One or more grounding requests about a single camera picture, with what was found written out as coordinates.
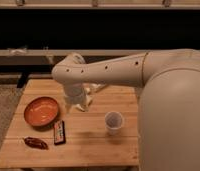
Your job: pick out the black table leg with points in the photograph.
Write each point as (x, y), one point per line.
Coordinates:
(23, 79)

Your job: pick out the orange bowl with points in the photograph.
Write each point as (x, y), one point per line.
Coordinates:
(41, 111)

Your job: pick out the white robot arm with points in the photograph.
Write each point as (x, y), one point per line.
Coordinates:
(169, 105)

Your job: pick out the white paper cup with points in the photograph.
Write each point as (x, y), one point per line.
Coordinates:
(113, 122)

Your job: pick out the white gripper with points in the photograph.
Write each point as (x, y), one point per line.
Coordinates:
(74, 94)

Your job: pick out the grey wall rail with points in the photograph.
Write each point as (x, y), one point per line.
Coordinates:
(21, 57)

